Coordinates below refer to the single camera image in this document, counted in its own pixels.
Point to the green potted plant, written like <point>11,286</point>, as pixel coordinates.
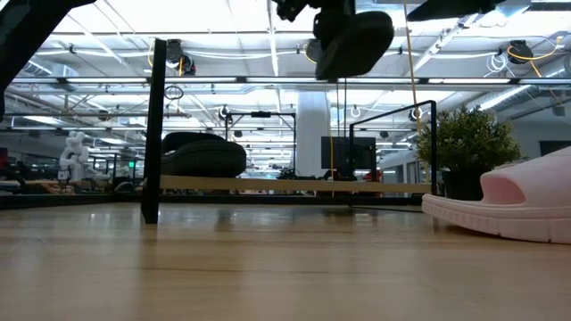
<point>468,142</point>

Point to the white robot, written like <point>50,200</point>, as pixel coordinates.
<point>73,153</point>

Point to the black frame rig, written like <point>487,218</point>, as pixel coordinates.
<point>261,114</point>

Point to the pink rubber slide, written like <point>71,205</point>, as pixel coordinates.
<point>535,214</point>

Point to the black frame wooden shelf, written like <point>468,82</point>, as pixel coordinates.
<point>154,134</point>

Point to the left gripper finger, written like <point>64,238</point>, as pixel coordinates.
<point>330,27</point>

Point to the black aluminium table frame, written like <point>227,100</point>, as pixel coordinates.
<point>267,200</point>

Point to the dark computer monitor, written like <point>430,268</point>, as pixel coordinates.
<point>339,153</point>

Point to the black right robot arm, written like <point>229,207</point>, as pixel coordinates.
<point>450,9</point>

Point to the black rubber slide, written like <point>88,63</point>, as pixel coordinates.
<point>201,160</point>
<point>357,49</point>

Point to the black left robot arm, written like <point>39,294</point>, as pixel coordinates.
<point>27,40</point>

